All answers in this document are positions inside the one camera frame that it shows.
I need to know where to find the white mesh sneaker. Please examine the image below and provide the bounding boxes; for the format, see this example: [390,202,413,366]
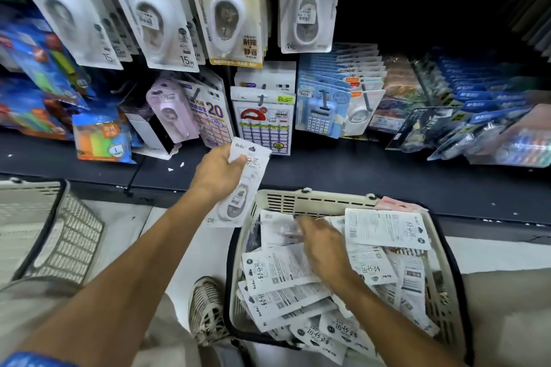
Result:
[189,276,234,348]

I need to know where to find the blue calculator packet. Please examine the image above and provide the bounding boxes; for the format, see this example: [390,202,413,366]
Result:
[295,80,352,140]

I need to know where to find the row of light blue packets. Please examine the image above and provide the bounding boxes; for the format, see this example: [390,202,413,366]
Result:
[297,42,388,93]

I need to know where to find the row of dark blue packets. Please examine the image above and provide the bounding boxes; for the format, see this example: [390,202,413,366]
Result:
[412,48,551,169]

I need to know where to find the row of hanging white packets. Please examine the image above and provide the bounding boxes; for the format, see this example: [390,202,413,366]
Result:
[0,0,140,71]

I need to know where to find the plain white hanging packet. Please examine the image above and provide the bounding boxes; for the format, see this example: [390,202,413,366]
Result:
[234,61,297,95]

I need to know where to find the black shelf board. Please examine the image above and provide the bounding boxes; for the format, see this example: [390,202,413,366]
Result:
[0,128,551,245]

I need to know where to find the white cardboard box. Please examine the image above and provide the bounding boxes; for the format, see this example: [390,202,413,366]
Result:
[118,95,182,161]

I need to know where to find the blue sleeve cuff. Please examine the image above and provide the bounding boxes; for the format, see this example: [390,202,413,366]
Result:
[0,352,67,367]

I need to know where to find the person's right forearm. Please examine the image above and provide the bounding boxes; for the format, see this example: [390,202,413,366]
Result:
[331,271,469,367]

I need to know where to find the beige correction tape packet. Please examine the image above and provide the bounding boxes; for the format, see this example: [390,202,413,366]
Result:
[180,0,270,69]

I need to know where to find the stack of blue colourful packets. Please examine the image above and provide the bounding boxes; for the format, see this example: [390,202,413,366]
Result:
[0,18,92,142]

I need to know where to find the purple correction tape packet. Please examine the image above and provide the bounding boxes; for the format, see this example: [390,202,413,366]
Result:
[145,75,201,145]

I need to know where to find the grey plastic shopping basket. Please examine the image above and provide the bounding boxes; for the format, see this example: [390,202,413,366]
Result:
[0,177,106,291]

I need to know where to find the white packet with oval tape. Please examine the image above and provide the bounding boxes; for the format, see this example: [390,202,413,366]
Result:
[277,0,345,54]

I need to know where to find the cream plastic shopping basket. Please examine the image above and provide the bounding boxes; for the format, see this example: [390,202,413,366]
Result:
[224,188,474,367]

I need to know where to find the dark correction tape packet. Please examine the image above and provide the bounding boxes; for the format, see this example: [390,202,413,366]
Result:
[385,106,462,153]

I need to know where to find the packet with red tape dispenser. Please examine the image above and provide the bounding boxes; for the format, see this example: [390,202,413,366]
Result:
[230,86,296,156]

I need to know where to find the white refill packet blue print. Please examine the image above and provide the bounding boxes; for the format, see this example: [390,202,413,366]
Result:
[179,78,236,149]

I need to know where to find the person's right hand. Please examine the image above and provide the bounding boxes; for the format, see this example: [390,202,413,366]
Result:
[297,215,359,291]

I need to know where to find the person's left forearm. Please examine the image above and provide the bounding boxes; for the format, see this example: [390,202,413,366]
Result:
[13,190,221,367]

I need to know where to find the pile of white tape packets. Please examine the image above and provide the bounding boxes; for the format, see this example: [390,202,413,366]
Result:
[237,197,442,365]

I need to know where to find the round white tape packet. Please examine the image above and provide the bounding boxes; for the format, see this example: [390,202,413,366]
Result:
[342,88,386,138]

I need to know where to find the person's left hand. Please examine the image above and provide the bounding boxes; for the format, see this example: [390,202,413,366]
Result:
[189,142,249,205]

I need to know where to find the large white correction tape packet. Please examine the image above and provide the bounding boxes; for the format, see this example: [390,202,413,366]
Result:
[96,0,201,73]

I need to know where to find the clear packets of colourful items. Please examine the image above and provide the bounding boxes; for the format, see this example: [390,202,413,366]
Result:
[369,56,428,134]

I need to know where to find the orange green sticky note packet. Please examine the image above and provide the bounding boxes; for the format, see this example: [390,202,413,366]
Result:
[71,114,137,165]

